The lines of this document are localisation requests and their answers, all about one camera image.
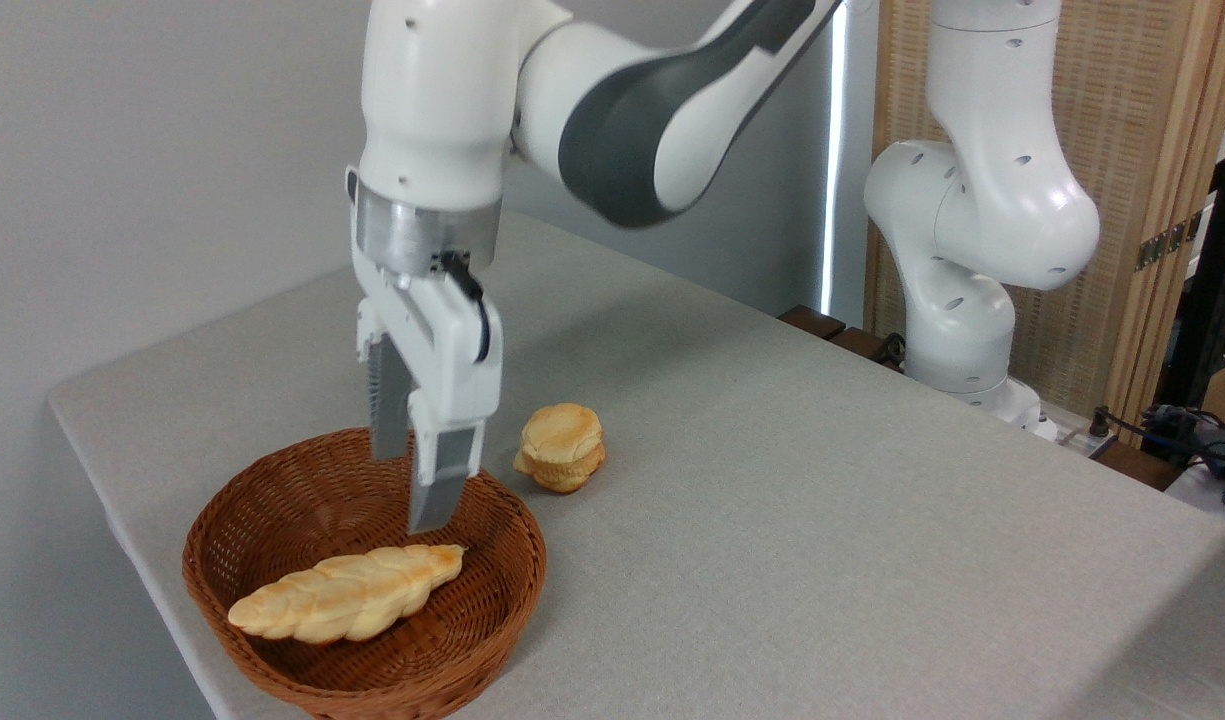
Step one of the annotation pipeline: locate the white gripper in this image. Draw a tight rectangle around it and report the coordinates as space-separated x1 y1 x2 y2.
347 165 504 535

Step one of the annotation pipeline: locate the long braided bread loaf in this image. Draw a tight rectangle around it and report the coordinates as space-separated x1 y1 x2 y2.
227 543 467 644

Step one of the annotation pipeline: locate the small round bread roll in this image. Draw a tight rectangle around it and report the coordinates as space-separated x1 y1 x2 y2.
513 403 607 495

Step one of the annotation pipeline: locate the brown wicker basket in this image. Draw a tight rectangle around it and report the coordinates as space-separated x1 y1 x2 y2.
182 426 549 720

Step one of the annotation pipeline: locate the dark brown wooden board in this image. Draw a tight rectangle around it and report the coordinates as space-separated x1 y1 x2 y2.
778 305 1185 492

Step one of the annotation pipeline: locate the grey tablecloth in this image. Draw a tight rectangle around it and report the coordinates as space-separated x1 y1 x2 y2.
48 215 1225 720

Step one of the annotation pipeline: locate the wooden rattan folding screen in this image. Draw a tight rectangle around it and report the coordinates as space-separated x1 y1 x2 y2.
865 0 1225 433

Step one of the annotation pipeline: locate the brass screen hinge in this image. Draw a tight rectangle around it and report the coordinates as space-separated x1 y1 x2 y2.
1135 210 1205 272

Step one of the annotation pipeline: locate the black upright stand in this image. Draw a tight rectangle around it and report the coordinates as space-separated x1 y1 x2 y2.
1160 60 1225 411

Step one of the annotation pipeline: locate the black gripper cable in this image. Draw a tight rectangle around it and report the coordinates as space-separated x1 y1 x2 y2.
440 250 493 363

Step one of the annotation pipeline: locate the black cable bundle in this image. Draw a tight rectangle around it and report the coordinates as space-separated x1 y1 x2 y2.
1088 398 1225 483

